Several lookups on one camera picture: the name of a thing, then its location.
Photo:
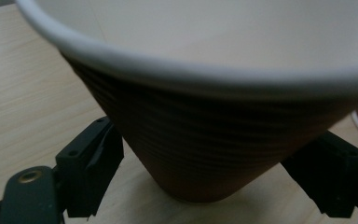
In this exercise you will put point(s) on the single brown ribbed paper cup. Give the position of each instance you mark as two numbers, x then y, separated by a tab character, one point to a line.
217	93

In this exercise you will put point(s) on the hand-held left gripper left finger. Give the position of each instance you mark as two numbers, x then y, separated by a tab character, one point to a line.
88	168

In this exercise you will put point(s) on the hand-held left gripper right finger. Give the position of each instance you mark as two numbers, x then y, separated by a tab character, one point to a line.
332	177

